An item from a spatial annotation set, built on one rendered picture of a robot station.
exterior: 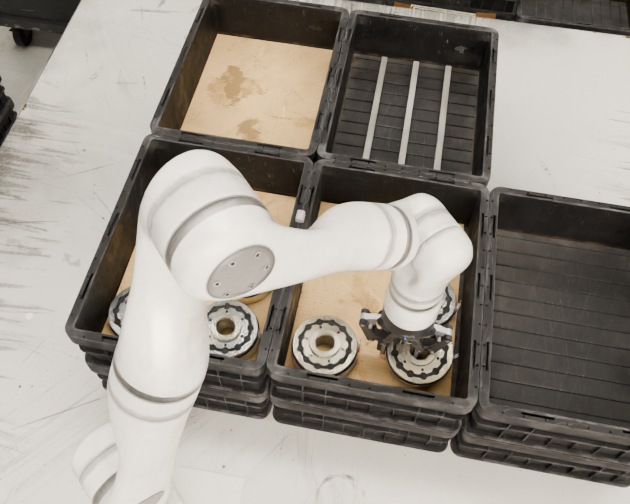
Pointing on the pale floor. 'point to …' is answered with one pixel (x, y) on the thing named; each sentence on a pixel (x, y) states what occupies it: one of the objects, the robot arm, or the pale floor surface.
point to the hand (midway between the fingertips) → (399, 347)
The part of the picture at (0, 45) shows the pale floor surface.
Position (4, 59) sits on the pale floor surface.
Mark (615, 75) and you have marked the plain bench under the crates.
